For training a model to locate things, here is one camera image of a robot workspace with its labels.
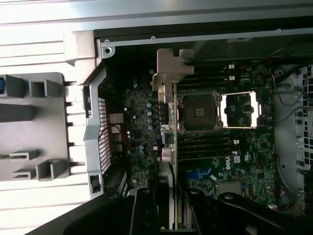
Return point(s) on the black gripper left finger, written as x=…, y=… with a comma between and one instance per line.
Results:
x=144, y=215

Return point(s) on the green motherboard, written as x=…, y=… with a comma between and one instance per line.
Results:
x=249, y=151

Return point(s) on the hard disk with blue carrier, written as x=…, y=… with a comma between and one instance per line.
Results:
x=2, y=85

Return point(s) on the metal disk bay cage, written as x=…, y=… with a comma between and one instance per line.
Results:
x=305, y=122

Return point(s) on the grey chipset heatsink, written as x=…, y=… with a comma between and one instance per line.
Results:
x=230, y=188

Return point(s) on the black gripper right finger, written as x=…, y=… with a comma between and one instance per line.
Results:
x=203, y=215

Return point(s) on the open grey PC case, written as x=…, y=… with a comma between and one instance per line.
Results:
x=94, y=147

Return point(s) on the open metal socket cover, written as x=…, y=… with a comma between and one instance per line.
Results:
x=256, y=110

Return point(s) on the CPU socket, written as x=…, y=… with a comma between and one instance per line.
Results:
x=200, y=112

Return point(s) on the blue expansion slot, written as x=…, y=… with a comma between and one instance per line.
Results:
x=195, y=174

